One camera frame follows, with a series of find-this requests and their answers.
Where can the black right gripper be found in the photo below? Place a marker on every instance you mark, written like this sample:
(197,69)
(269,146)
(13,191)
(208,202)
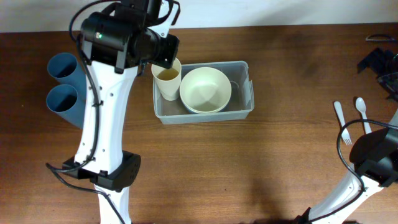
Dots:
(375,60)

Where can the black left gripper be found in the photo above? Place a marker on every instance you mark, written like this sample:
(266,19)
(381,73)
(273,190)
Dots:
(172,46)

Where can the cream cup front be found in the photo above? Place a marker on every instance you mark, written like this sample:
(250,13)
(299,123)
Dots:
(168,80)

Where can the white plastic spoon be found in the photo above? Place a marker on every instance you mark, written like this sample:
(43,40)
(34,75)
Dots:
(361,107)

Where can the cream bowl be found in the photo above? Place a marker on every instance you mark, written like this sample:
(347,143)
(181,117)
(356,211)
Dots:
(205,83)
(206,107)

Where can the white plastic fork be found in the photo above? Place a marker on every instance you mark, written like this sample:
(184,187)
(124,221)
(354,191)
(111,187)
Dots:
(339,112)

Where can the blue cup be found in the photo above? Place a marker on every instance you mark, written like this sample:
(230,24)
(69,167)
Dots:
(64,67)
(65,101)

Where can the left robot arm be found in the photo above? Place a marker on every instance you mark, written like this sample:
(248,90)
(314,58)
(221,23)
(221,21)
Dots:
(114,46)

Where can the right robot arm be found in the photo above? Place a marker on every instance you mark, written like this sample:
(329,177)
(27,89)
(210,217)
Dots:
(372,163)

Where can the clear plastic container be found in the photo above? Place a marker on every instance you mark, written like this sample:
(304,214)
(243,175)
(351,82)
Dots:
(239,106)

